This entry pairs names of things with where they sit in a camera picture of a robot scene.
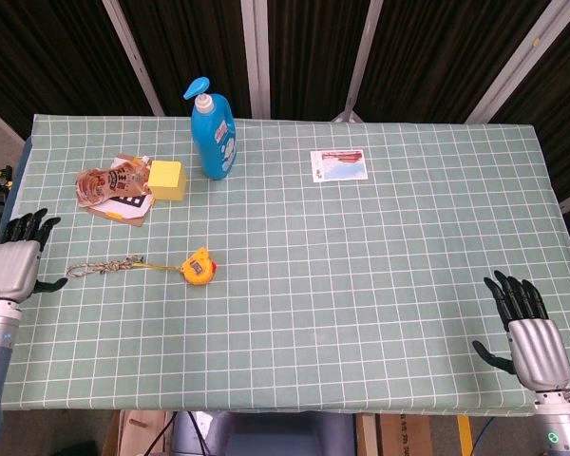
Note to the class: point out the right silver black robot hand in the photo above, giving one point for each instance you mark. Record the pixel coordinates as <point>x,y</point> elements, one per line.
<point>539,351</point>

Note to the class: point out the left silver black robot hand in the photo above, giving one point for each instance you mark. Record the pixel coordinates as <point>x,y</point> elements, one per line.
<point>12,268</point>

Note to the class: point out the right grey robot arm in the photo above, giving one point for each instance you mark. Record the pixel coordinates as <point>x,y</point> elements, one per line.
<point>556,427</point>

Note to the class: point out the yellow strip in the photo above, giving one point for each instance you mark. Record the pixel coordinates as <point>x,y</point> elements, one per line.
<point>464,437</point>

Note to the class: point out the orange brown snack packet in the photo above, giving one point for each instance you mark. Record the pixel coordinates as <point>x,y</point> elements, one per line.
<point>104,183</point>

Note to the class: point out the brown cardboard box with print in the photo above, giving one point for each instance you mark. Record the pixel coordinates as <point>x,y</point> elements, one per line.
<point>404,437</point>

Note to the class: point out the yellow foam cube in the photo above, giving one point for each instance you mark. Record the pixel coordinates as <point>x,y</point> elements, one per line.
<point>166,180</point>

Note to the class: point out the plain brown cardboard box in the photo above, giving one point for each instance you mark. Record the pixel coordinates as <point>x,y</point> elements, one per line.
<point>133,434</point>

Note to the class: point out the green white checked tablecloth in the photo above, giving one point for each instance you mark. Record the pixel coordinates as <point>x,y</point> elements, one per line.
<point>313,285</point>

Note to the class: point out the blue pump lotion bottle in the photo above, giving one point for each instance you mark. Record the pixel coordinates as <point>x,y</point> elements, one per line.
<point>214,142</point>

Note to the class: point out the landscape photo postcard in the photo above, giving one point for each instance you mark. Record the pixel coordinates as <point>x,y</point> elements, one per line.
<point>337,166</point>

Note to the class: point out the blue grey robot torso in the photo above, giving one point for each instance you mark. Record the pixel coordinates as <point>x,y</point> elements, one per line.
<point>266,434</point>

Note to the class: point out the dark brown curtain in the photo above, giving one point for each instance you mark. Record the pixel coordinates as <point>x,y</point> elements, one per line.
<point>313,47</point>

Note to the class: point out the white metal frame post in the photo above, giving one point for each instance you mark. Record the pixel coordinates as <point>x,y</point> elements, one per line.
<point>256,57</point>
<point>518,57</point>
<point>363,57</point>
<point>135,57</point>

